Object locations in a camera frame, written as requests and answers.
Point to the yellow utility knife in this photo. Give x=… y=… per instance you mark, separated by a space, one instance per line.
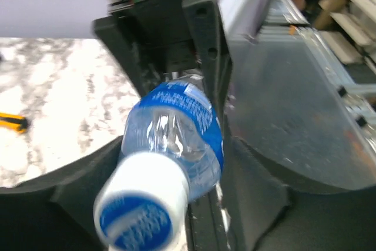
x=17 y=123

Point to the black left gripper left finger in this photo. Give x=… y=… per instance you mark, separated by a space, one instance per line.
x=55 y=211

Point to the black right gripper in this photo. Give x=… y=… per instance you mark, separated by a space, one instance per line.
x=151 y=38

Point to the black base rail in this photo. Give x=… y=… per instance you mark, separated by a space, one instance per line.
x=211 y=225

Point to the blue label bottle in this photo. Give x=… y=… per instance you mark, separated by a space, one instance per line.
x=171 y=154

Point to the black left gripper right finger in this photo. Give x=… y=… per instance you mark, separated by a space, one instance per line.
x=274 y=208

